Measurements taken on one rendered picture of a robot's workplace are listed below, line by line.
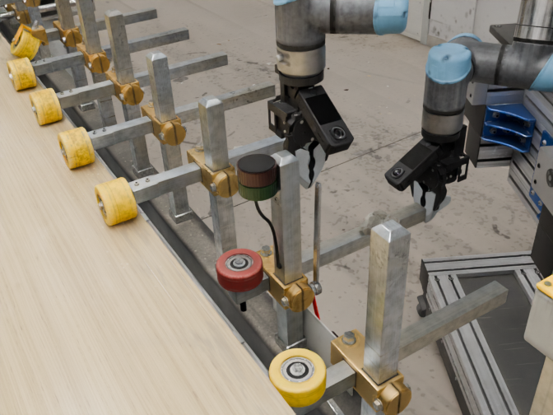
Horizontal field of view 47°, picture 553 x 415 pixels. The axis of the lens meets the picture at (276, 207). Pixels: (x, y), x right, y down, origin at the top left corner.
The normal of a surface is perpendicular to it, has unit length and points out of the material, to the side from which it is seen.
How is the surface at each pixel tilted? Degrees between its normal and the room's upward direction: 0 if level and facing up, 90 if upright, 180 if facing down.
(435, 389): 0
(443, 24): 90
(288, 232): 90
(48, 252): 0
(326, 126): 30
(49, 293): 0
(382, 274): 90
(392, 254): 90
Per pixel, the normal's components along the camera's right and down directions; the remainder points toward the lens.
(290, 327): 0.52, 0.47
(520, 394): -0.04, -0.82
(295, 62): -0.29, 0.55
